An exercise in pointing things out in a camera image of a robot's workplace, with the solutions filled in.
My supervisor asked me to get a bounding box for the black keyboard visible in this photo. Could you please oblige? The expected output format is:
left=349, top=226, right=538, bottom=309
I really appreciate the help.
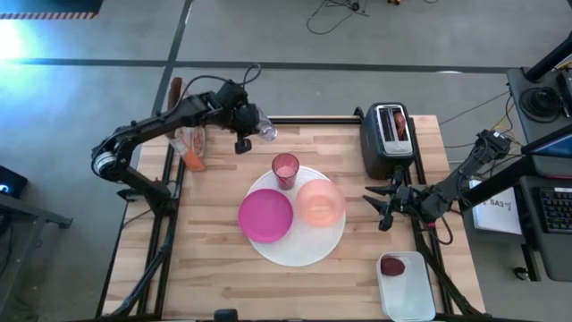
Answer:
left=538, top=186, right=572, bottom=234

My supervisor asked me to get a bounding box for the clear glass tumbler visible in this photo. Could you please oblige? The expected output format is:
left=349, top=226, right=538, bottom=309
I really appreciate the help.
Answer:
left=255, top=106, right=279, bottom=143

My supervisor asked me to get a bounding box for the white paper sheet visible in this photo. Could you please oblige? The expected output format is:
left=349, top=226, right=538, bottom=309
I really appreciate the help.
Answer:
left=471, top=178, right=523, bottom=236

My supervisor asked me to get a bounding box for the black box blue light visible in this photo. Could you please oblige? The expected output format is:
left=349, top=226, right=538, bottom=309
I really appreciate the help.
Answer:
left=0, top=164, right=29, bottom=200

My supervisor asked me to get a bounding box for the orange pumpkin cereal box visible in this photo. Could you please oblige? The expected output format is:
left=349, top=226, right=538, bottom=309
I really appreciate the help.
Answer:
left=165, top=75, right=209, bottom=174

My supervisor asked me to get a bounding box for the white plastic bin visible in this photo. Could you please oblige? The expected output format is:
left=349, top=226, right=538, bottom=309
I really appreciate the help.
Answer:
left=375, top=250, right=437, bottom=322

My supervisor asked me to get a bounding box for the black floor cable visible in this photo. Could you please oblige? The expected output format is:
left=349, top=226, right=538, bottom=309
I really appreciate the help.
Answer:
left=306, top=0, right=372, bottom=36

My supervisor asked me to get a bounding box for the white round plate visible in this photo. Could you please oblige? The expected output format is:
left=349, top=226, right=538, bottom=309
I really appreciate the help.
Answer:
left=244, top=165, right=348, bottom=268

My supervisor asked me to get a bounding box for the red faceted plastic tumbler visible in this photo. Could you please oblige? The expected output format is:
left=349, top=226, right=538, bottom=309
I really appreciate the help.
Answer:
left=271, top=152, right=301, bottom=191

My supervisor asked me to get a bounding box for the peach plastic bowl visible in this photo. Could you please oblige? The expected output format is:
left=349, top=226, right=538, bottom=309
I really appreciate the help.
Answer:
left=295, top=178, right=348, bottom=229

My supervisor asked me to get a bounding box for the black coiled cable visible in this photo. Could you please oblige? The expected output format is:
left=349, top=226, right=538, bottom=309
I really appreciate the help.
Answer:
left=519, top=86, right=563, bottom=124

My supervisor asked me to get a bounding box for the black two-slot toaster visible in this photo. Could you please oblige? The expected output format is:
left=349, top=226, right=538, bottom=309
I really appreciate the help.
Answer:
left=358, top=101, right=418, bottom=182

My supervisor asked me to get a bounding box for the black striped floor mat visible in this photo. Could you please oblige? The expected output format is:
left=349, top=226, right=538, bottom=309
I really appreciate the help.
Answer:
left=0, top=0, right=105, bottom=21

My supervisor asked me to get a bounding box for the grey equipment desk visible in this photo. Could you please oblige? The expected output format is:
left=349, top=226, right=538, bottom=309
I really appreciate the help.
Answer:
left=507, top=66, right=572, bottom=283

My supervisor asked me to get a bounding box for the black monitor screen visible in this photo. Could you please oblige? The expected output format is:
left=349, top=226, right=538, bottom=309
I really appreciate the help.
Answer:
left=520, top=129, right=572, bottom=178

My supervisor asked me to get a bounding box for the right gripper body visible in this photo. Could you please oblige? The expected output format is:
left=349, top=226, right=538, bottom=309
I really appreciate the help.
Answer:
left=378, top=165, right=433, bottom=233

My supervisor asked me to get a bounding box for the magenta plastic plate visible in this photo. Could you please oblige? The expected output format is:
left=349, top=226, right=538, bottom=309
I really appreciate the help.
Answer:
left=237, top=187, right=295, bottom=245

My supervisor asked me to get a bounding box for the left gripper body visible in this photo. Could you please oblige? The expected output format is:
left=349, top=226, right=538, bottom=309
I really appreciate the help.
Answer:
left=216, top=81, right=263, bottom=140

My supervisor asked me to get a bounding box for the black gantry post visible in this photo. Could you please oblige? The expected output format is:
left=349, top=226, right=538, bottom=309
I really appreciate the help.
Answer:
left=525, top=30, right=572, bottom=84
left=459, top=133, right=572, bottom=207

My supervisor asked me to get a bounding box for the grey side stand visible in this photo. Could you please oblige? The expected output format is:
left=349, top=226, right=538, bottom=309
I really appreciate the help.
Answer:
left=0, top=191, right=74, bottom=314

